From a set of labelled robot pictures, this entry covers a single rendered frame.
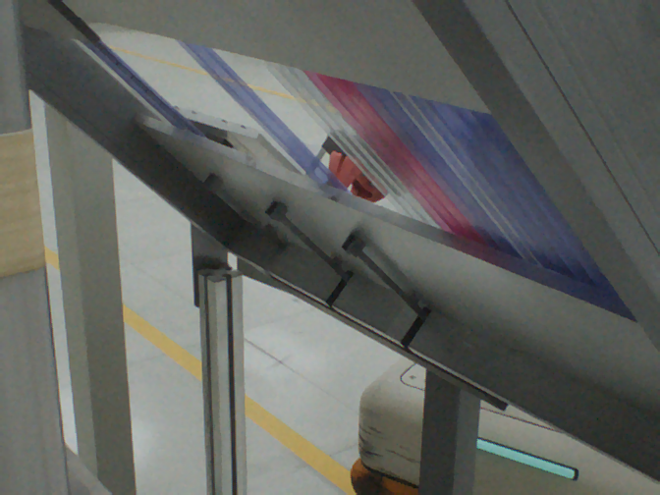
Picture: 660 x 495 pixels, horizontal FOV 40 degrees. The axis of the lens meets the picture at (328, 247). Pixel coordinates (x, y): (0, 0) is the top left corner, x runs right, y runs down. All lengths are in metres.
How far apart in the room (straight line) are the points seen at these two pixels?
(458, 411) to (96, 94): 0.62
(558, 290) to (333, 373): 1.69
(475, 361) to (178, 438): 1.27
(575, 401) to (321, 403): 1.40
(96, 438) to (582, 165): 1.11
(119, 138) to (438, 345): 0.38
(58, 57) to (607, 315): 0.58
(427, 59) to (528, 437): 1.17
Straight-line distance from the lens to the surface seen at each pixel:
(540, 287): 0.55
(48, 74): 0.90
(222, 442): 1.18
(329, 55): 0.42
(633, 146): 0.29
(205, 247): 1.10
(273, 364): 2.24
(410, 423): 1.55
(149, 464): 1.90
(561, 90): 0.25
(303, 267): 0.94
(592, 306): 0.53
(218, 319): 1.09
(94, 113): 0.93
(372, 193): 1.02
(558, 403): 0.73
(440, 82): 0.37
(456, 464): 1.28
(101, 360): 1.27
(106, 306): 1.25
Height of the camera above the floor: 1.05
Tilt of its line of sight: 21 degrees down
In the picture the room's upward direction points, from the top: 1 degrees clockwise
